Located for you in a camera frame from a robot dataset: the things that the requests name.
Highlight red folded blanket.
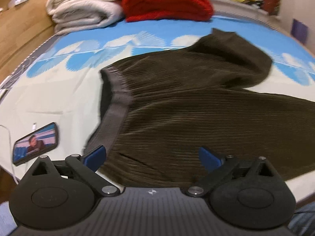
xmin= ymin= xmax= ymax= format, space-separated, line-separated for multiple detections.
xmin=122 ymin=0 xmax=214 ymax=22

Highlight dark brown corduroy pants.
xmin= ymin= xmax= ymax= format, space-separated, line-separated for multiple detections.
xmin=84 ymin=29 xmax=314 ymax=188

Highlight wooden headboard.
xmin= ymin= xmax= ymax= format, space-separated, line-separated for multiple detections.
xmin=1 ymin=0 xmax=55 ymax=81

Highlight cream folded quilt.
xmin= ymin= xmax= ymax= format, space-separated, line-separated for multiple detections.
xmin=46 ymin=0 xmax=124 ymax=35

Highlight purple bag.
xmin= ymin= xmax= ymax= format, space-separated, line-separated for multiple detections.
xmin=290 ymin=19 xmax=308 ymax=45

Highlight blue white patterned bedsheet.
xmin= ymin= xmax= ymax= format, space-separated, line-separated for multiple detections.
xmin=0 ymin=14 xmax=315 ymax=205

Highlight black smartphone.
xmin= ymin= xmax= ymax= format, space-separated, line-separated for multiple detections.
xmin=12 ymin=122 xmax=59 ymax=166

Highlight white charging cable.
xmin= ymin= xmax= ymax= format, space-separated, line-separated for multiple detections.
xmin=0 ymin=122 xmax=37 ymax=185

